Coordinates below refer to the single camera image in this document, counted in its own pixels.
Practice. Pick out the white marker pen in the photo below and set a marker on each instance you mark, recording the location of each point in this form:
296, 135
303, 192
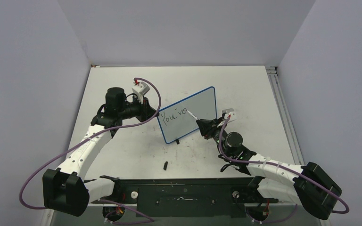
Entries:
192, 114

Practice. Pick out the blue framed whiteboard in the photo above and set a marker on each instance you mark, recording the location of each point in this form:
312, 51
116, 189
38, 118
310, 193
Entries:
175, 122

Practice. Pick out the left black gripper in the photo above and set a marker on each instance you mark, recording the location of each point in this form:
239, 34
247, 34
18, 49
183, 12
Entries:
146, 111

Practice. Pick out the aluminium rail right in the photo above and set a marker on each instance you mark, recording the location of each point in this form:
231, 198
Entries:
285, 116

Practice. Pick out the aluminium rail front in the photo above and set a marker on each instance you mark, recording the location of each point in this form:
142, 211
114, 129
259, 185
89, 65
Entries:
73, 196

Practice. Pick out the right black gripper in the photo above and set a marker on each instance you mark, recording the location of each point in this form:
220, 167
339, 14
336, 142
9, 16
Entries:
208, 127

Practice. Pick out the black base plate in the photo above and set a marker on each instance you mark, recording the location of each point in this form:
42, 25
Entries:
200, 197

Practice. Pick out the black marker cap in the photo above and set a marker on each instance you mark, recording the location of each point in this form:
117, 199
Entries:
165, 165

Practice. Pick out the aluminium rail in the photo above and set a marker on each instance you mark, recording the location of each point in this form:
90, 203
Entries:
285, 116
73, 196

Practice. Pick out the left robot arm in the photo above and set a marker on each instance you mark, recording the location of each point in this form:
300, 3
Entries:
108, 120

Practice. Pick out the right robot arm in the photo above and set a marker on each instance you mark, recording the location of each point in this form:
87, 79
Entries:
276, 179

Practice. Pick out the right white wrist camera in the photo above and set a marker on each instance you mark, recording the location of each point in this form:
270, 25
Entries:
228, 113

